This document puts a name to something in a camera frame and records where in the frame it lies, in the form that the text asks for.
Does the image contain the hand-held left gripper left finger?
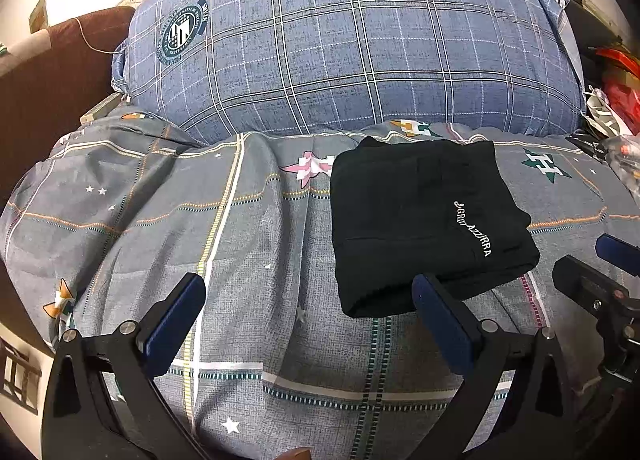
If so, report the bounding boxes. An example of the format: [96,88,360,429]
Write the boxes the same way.
[40,272,221,460]

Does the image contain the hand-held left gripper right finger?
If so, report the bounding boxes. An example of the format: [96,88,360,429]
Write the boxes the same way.
[411,271,601,460]

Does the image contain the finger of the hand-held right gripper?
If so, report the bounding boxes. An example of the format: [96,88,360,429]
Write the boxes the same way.
[552,255,640,327]
[596,234,640,263]

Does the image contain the black pants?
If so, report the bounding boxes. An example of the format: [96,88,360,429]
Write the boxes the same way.
[330,136,541,319]

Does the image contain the clear plastic bag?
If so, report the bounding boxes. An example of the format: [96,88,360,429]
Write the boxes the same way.
[606,135,640,177]

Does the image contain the grey printed bed sheet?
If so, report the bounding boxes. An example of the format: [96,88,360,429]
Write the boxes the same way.
[0,102,640,460]

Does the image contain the white and black patterned bag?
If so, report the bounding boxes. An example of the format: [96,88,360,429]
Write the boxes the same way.
[581,85,635,140]

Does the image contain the red plastic packets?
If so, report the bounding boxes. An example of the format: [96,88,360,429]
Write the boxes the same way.
[595,46,640,136]

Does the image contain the wooden chair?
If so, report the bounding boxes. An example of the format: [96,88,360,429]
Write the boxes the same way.
[0,339,45,417]

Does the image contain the small beige box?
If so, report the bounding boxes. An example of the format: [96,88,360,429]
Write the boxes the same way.
[79,94,125,125]

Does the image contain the brown headboard cushion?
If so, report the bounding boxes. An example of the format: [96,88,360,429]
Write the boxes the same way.
[0,5,137,201]

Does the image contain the blue plaid pillow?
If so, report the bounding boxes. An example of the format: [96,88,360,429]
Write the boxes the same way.
[111,0,586,146]

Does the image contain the thin white cord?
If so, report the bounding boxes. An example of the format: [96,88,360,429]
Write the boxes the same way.
[72,17,126,58]

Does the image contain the small wall picture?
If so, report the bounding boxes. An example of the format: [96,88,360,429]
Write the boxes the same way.
[29,0,49,35]

